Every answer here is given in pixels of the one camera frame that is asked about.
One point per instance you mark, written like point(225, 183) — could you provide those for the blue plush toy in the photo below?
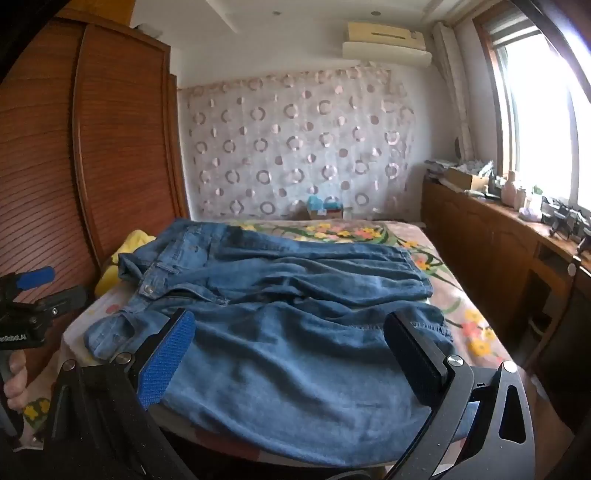
point(323, 205)

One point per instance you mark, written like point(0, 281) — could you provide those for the person's left hand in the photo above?
point(16, 383)

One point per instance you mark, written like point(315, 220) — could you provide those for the beige floral blanket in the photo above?
point(461, 281)

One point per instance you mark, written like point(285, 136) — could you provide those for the black gadgets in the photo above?
point(565, 219)

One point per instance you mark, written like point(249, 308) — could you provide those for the blue denim pants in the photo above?
point(286, 350)

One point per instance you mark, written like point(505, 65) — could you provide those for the brown wooden cabinet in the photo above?
point(489, 249)

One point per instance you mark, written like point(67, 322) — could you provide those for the yellow cloth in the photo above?
point(108, 277)

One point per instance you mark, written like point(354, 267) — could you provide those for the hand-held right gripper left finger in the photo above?
point(166, 364)

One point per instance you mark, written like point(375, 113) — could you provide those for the window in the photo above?
point(540, 115)

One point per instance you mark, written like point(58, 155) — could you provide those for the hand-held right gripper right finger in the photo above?
point(418, 369)

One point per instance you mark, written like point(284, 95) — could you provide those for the cream air conditioner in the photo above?
point(388, 41)

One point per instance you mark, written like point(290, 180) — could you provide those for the brown wooden wardrobe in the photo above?
point(115, 138)

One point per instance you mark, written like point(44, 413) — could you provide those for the pile of papers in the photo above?
point(443, 165)

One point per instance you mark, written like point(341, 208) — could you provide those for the white floral blanket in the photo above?
point(104, 307)

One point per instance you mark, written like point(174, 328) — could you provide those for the cardboard box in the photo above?
point(464, 180)

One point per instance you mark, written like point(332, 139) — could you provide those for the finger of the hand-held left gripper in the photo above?
point(37, 278)
point(64, 299)

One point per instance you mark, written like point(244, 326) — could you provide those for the white wall pipe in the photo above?
point(455, 92)

